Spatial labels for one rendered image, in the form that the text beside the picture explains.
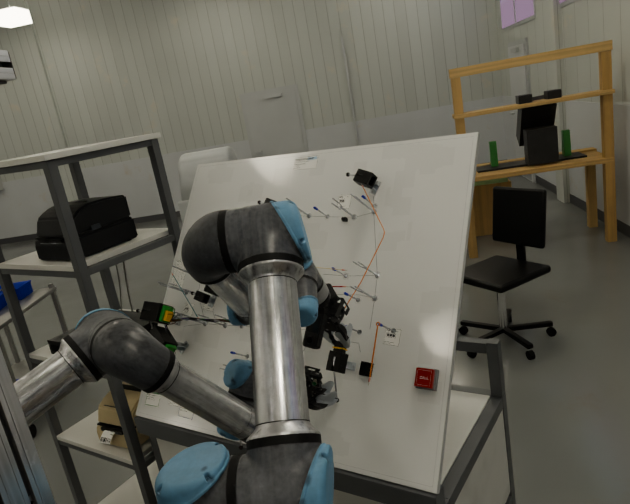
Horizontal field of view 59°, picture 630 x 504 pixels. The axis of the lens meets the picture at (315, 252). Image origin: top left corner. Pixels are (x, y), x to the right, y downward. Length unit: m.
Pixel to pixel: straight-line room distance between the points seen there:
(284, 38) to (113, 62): 3.38
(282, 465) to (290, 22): 10.56
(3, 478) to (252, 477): 0.32
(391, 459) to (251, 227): 0.87
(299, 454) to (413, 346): 0.82
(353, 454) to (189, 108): 10.30
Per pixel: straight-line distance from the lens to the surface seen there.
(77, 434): 2.76
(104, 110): 12.22
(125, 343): 1.17
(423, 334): 1.61
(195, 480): 0.87
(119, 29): 12.06
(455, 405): 2.03
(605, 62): 6.01
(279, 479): 0.86
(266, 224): 0.96
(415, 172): 1.79
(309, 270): 1.40
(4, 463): 0.77
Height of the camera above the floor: 1.88
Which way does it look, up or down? 15 degrees down
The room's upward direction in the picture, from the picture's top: 10 degrees counter-clockwise
